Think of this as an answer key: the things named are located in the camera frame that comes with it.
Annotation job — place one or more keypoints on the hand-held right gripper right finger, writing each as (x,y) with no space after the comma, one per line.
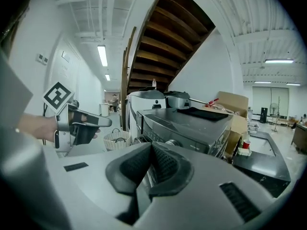
(172,169)

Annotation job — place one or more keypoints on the small white box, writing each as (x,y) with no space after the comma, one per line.
(244,151)

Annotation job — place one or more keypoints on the standing floor fan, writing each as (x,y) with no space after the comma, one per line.
(274,109)

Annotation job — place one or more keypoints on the wooden desk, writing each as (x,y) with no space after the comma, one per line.
(299,135)

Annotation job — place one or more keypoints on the red paper cup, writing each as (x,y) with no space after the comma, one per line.
(246,144)

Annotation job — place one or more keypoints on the silver round appliance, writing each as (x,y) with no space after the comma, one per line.
(177,99)

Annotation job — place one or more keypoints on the black counter with sink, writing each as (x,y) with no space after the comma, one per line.
(263,162)

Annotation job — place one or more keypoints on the thin coat stand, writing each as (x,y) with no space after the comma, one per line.
(278,114)

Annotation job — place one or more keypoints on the white roller blind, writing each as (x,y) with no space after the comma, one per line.
(269,97)

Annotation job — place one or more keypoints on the long ceiling light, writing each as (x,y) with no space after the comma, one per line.
(293,83)
(262,82)
(107,77)
(279,61)
(102,55)

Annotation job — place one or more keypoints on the metal rod with red clip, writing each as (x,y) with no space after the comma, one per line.
(204,102)

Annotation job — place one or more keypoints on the white appliance with grey lid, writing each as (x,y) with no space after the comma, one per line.
(144,104)

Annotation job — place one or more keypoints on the white wicker basket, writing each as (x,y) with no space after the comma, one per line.
(117,140)

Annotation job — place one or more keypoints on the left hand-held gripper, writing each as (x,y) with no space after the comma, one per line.
(58,96)

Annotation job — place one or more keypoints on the black cloth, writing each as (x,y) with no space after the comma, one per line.
(204,114)

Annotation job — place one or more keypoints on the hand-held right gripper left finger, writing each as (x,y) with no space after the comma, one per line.
(124,174)

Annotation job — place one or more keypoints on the white wall sign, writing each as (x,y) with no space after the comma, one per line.
(66,56)

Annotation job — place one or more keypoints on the wooden staircase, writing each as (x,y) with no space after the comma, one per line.
(165,39)

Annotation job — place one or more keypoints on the white cylindrical bin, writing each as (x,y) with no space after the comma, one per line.
(104,110)

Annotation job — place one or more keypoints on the person's left forearm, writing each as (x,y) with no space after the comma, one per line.
(38,127)

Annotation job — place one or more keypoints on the wall switch panel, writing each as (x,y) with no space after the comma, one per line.
(42,58)

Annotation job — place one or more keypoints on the dark grey washing machine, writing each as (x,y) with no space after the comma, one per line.
(182,130)

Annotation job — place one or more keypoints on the black tower speaker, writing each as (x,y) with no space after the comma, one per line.
(263,115)

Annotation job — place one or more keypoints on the clear plastic bottle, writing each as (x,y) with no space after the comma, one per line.
(154,84)

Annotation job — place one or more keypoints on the brown cardboard box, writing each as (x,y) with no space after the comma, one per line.
(236,104)

